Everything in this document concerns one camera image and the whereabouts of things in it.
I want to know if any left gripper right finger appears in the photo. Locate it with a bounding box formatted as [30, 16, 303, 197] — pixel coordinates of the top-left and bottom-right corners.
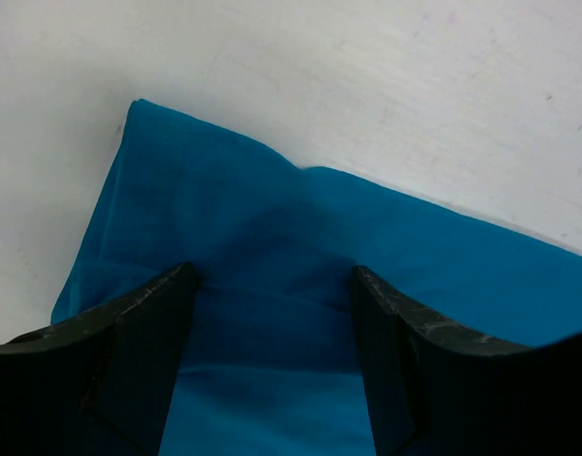
[350, 266, 582, 455]

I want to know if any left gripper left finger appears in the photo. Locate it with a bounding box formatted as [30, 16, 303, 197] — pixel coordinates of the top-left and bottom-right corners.
[0, 263, 198, 455]

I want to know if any blue t shirt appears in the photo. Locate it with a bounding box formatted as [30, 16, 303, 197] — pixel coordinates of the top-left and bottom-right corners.
[52, 100, 582, 455]

